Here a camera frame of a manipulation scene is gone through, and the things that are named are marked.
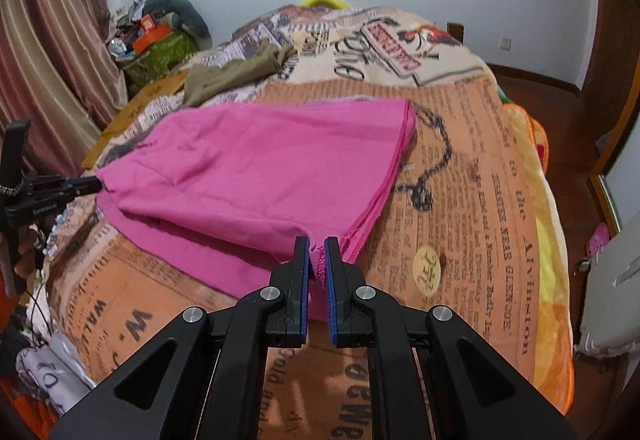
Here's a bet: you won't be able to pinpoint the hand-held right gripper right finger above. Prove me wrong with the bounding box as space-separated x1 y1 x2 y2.
324 236 577 440

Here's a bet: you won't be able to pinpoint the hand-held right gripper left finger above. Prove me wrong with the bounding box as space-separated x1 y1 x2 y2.
50 236 311 440

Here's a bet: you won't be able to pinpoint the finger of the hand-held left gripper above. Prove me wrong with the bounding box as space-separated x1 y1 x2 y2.
60 176 104 197

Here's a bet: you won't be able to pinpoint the pink pants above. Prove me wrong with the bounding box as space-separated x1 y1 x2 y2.
95 98 418 321

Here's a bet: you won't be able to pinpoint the olive pants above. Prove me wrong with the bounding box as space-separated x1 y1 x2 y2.
182 42 299 108

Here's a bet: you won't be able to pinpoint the person's left hand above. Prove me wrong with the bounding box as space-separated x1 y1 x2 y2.
14 235 47 281

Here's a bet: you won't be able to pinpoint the brown cardboard sheet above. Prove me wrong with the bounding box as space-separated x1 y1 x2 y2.
80 74 190 171

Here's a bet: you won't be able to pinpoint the pink striped curtain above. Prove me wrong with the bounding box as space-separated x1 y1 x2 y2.
0 0 129 181

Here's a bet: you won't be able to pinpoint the green patterned bag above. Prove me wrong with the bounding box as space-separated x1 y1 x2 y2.
120 30 199 95

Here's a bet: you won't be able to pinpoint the orange box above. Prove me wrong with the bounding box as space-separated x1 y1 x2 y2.
132 24 172 54

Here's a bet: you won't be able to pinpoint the white printed cloth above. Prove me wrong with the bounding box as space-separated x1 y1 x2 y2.
15 332 97 414

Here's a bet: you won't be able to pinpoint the printed blanket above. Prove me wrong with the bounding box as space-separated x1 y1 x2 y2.
42 4 574 440

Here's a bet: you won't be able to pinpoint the orange cloth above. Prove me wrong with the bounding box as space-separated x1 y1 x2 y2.
0 377 57 429

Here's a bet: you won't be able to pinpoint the grey plush toy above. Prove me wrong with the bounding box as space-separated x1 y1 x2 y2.
145 0 214 50

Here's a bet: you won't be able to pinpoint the pink slipper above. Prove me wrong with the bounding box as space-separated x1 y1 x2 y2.
585 222 612 259

